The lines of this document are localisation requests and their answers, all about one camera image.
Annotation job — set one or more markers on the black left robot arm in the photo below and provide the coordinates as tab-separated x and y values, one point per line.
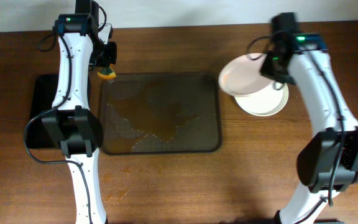
84	43

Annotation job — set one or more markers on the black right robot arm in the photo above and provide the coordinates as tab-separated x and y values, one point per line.
328	164

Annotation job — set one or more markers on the green orange sponge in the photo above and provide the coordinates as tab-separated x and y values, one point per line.
107	73

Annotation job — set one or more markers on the white plate top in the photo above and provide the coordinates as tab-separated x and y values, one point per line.
241	76

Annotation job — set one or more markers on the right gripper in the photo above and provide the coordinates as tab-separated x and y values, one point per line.
272	69

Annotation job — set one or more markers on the brown large tray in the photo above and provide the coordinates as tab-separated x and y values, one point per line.
160	113

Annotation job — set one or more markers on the white plate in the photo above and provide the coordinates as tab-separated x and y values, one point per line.
241	76
266	102

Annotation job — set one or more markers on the black small tray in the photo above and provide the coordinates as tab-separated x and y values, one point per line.
45	89

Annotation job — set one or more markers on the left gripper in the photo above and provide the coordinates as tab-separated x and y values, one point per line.
107	54

